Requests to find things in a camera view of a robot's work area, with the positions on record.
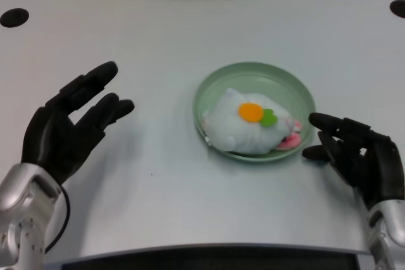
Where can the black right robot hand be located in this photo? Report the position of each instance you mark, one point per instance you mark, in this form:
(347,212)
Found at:
(367,156)

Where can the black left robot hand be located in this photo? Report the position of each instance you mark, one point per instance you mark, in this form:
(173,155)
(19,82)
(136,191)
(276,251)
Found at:
(60,137)

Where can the white rabbit doll with carrot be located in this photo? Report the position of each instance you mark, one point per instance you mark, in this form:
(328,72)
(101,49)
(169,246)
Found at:
(246,131)

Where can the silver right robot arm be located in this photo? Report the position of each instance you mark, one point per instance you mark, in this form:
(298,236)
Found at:
(389,232)

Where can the green round plate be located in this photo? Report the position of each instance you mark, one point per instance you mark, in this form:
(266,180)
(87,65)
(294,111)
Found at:
(253,77)

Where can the black robot torso panel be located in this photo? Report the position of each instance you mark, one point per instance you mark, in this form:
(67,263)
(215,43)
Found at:
(205,260)

